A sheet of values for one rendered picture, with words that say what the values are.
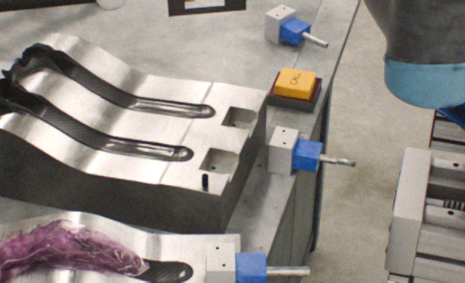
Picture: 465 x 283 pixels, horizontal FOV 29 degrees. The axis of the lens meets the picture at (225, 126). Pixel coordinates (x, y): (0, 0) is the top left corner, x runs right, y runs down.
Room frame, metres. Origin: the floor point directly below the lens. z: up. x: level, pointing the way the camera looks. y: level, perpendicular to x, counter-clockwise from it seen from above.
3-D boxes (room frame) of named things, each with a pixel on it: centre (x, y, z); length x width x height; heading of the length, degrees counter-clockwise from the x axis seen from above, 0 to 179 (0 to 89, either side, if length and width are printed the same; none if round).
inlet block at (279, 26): (1.43, -0.14, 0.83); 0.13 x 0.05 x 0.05; 47
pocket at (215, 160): (0.97, 0.01, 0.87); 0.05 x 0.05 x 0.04; 74
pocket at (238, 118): (1.08, -0.02, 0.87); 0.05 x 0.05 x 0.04; 74
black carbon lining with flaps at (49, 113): (1.08, 0.20, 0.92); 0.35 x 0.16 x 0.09; 74
